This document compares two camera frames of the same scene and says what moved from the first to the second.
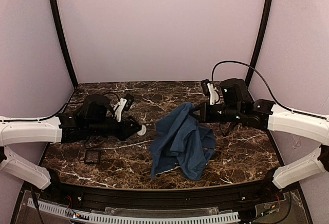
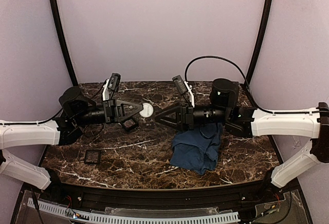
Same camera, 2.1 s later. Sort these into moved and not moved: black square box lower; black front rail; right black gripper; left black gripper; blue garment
Moved: blue garment; left black gripper; right black gripper
Not moved: black square box lower; black front rail
